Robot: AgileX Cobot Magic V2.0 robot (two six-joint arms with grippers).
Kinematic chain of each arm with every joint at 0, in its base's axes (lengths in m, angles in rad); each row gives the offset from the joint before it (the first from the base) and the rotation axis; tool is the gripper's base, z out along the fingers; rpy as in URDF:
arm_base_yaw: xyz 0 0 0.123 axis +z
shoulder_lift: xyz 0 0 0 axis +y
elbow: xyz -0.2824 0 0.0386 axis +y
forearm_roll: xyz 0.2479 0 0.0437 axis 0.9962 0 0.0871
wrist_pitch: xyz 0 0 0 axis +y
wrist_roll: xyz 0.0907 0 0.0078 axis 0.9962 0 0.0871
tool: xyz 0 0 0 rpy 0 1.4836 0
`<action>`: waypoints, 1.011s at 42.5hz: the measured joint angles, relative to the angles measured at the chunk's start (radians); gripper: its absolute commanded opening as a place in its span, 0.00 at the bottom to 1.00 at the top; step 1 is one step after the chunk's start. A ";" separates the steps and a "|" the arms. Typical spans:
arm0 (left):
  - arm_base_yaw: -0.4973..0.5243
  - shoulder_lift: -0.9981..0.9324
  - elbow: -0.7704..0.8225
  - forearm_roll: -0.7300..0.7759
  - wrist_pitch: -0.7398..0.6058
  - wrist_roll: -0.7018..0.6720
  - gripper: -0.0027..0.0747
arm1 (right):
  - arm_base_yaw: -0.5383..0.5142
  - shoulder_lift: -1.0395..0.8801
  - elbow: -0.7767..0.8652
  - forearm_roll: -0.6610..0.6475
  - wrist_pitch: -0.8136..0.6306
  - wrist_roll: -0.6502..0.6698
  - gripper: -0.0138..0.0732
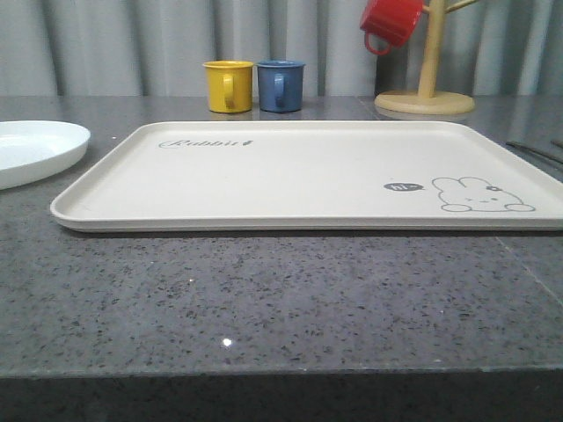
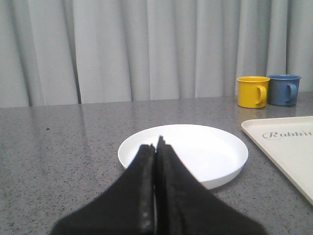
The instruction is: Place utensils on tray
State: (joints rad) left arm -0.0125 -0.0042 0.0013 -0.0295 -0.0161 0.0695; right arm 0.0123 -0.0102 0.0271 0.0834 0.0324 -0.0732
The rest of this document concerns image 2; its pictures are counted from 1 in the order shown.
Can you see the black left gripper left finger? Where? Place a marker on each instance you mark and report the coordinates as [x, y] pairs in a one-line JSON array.
[[125, 208]]

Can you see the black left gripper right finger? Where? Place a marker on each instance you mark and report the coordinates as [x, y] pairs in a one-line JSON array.
[[185, 207]]

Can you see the white round plate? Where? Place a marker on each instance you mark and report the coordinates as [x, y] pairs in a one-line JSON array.
[[213, 156]]

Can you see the cream rabbit tray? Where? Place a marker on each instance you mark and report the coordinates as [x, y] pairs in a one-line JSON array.
[[288, 143]]

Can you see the yellow enamel mug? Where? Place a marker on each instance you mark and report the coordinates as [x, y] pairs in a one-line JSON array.
[[253, 91]]

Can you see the blue enamel mug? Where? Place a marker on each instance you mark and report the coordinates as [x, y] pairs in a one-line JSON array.
[[283, 89]]

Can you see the grey curtain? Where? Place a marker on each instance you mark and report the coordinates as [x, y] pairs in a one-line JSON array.
[[56, 52]]

